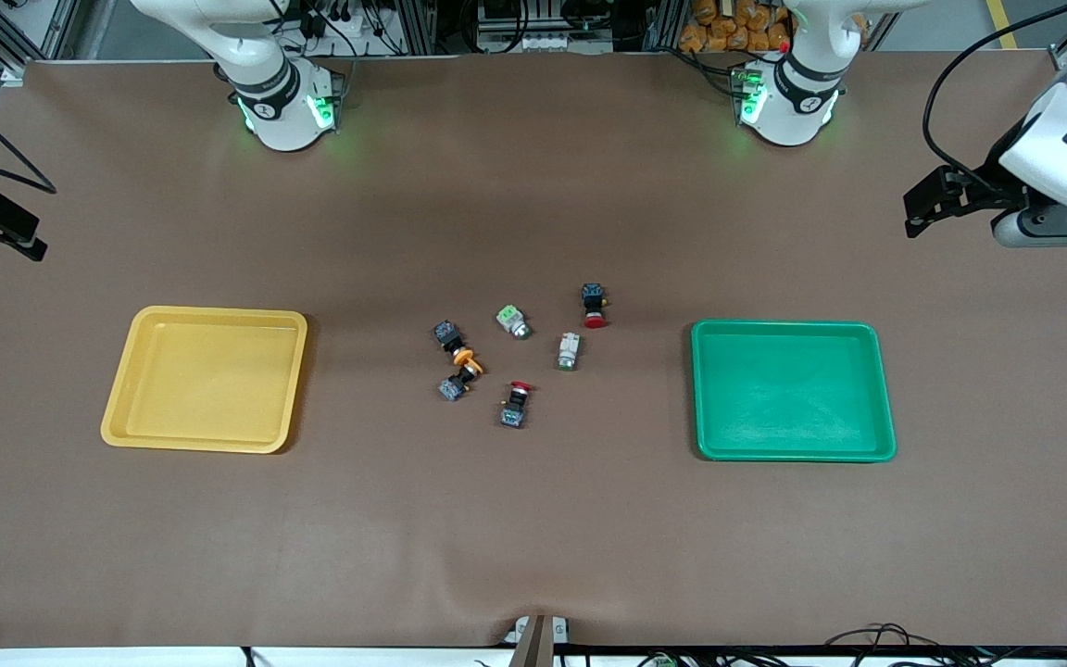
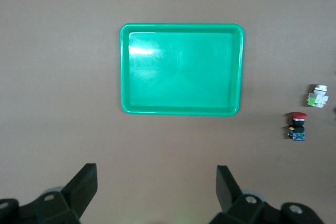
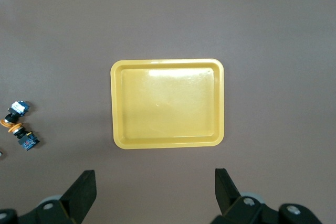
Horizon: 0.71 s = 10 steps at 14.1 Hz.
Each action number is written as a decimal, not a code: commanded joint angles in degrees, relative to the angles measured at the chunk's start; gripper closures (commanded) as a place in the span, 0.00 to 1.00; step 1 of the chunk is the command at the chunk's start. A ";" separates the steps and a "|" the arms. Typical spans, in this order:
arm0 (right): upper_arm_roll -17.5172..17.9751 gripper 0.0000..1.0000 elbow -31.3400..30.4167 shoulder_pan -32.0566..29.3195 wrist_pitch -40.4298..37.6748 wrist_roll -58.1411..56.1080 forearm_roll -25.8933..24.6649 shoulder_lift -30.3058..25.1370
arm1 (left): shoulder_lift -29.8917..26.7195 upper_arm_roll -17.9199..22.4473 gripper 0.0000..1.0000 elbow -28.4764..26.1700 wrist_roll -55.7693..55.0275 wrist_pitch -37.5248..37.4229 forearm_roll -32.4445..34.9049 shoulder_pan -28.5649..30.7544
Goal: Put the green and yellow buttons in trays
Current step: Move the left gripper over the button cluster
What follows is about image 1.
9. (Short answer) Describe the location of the green push button green base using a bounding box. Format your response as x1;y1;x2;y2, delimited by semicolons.
495;305;534;342

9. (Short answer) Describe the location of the yellow mushroom button dark body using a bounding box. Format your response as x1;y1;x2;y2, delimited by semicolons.
433;320;480;369

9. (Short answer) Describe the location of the yellow mushroom button blue body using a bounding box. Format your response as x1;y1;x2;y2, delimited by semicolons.
437;364;486;403

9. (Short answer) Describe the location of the green plastic tray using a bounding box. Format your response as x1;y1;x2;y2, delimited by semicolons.
689;320;898;463

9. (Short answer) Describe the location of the yellow plastic tray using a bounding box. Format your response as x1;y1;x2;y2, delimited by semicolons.
100;305;309;455

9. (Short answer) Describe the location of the pile of orange objects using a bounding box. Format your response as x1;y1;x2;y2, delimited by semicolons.
679;0;794;54

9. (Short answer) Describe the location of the red mushroom push button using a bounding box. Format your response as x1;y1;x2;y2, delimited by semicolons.
498;380;536;430
580;283;612;331

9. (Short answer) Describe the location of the white power strip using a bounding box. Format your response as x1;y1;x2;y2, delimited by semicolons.
515;34;590;54

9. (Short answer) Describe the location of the brown table mat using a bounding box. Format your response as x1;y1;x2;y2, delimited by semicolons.
0;51;1067;649

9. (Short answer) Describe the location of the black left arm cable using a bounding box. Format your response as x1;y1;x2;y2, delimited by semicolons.
922;0;1067;200

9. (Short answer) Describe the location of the black cable bundle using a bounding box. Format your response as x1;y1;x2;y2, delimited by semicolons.
821;623;1067;667

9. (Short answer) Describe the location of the grey bracket with brown post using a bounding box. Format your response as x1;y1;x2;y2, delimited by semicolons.
504;613;573;667

